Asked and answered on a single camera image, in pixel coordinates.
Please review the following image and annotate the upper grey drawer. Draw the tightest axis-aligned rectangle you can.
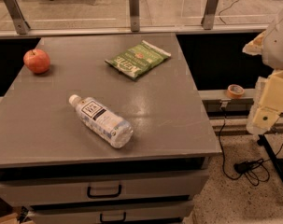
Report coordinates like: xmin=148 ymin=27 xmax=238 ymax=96
xmin=0 ymin=170 xmax=208 ymax=206

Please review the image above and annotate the red apple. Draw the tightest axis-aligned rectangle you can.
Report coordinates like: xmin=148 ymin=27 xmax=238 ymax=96
xmin=23 ymin=49 xmax=50 ymax=74

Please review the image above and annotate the right metal glass bracket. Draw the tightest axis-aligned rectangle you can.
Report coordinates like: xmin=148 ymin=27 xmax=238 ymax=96
xmin=201 ymin=0 xmax=219 ymax=30

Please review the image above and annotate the grey drawer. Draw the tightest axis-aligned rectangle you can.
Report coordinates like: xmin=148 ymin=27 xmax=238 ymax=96
xmin=27 ymin=201 xmax=193 ymax=224
xmin=0 ymin=170 xmax=208 ymax=206

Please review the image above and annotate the green chip bag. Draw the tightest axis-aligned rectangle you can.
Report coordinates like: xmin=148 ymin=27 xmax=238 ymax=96
xmin=106 ymin=40 xmax=171 ymax=80

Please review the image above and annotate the clear plastic water bottle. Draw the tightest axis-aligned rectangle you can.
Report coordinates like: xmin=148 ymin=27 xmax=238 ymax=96
xmin=69 ymin=94 xmax=134 ymax=148

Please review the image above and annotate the black power cable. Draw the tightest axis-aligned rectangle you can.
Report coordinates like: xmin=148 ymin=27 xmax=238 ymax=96
xmin=217 ymin=107 xmax=283 ymax=187

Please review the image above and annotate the left metal glass bracket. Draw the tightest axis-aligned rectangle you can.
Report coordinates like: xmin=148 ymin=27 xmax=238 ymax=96
xmin=3 ymin=0 xmax=31 ymax=35

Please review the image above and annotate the lower grey drawer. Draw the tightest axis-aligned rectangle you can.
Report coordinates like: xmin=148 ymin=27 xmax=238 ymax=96
xmin=27 ymin=201 xmax=193 ymax=224

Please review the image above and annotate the metal glass bracket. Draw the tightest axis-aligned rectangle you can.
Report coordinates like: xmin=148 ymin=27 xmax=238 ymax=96
xmin=201 ymin=0 xmax=219 ymax=30
xmin=3 ymin=0 xmax=31 ymax=35
xmin=129 ymin=0 xmax=140 ymax=32

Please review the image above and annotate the orange tape roll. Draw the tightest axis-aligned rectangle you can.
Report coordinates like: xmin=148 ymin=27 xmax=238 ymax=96
xmin=226 ymin=84 xmax=245 ymax=99

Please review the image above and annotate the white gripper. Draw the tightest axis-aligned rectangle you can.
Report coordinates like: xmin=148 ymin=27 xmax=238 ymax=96
xmin=242 ymin=8 xmax=283 ymax=134

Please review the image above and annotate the black stand leg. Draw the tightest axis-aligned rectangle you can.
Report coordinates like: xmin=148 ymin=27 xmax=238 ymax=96
xmin=257 ymin=134 xmax=283 ymax=183

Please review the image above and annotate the middle metal glass bracket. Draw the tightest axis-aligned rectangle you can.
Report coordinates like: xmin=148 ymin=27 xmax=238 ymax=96
xmin=129 ymin=0 xmax=140 ymax=32

